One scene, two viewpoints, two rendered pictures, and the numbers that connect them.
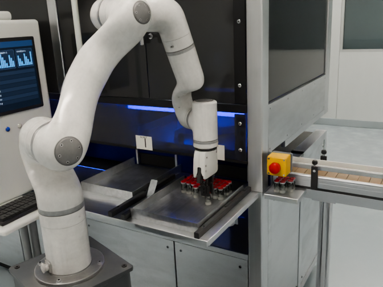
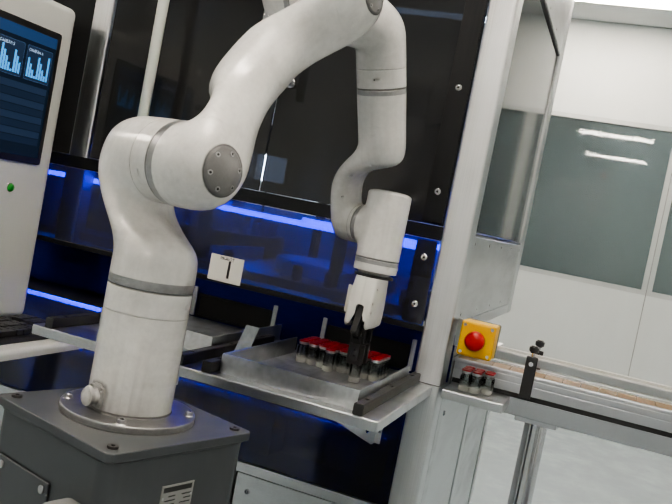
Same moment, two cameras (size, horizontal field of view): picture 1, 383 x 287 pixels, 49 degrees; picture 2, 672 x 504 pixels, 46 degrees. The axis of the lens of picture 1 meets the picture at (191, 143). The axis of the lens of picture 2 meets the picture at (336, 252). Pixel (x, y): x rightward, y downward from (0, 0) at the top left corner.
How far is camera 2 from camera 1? 0.48 m
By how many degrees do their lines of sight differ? 18
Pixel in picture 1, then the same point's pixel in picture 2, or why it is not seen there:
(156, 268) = not seen: outside the picture
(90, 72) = (271, 62)
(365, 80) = (515, 317)
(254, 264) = not seen: outside the picture
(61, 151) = (215, 165)
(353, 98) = not seen: hidden behind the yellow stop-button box
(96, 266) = (184, 418)
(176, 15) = (399, 30)
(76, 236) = (171, 344)
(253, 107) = (455, 232)
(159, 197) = (260, 358)
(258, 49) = (483, 137)
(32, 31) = (63, 25)
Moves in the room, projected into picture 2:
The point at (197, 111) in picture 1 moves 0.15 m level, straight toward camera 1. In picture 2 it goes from (380, 205) to (401, 208)
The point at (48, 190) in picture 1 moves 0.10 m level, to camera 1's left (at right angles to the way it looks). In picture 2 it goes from (150, 242) to (74, 228)
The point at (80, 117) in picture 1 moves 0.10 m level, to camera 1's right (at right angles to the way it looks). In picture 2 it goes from (246, 125) to (315, 140)
